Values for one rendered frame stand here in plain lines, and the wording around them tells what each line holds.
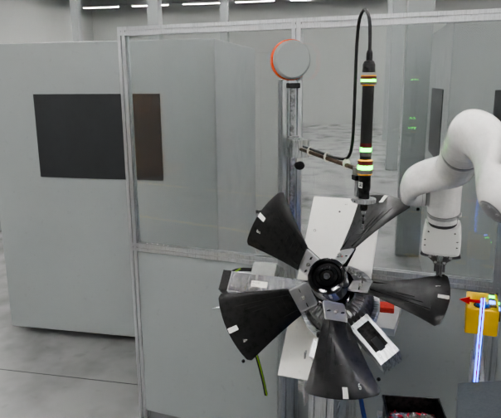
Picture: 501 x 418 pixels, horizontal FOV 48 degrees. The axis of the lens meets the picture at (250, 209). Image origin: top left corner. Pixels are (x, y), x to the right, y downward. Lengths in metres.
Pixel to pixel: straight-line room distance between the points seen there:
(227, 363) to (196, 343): 0.19
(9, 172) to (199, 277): 1.87
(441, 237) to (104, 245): 2.76
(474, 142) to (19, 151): 3.39
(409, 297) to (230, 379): 1.45
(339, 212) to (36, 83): 2.47
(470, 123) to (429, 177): 0.28
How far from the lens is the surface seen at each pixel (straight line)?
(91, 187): 3.88
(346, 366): 1.69
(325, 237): 2.09
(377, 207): 1.86
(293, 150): 2.19
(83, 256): 4.04
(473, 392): 1.16
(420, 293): 1.73
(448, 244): 1.59
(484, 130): 1.13
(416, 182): 1.41
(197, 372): 3.01
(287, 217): 1.84
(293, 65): 2.29
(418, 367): 2.64
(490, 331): 2.01
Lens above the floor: 1.80
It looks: 13 degrees down
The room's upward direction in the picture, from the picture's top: straight up
